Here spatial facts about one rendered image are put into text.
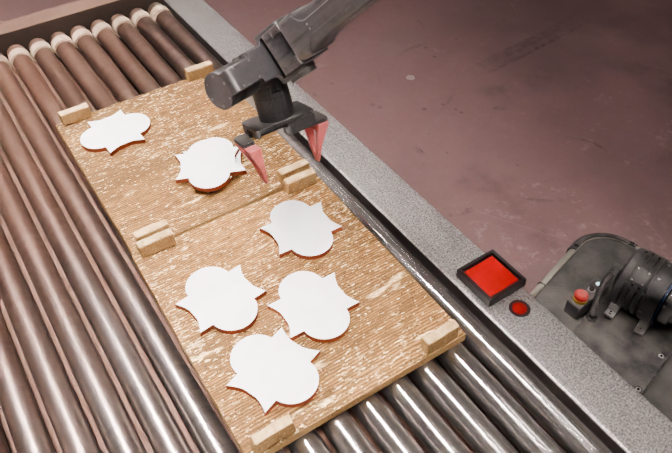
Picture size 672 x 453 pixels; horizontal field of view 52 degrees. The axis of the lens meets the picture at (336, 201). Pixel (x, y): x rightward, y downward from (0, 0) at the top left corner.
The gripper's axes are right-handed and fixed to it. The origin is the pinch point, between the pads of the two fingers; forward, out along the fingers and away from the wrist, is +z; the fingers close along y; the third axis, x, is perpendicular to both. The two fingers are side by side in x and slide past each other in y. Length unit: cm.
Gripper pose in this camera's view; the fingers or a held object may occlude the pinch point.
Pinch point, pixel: (290, 166)
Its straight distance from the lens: 114.0
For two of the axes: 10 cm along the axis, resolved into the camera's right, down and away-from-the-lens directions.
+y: 8.6, -3.9, 3.4
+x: -4.7, -3.3, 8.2
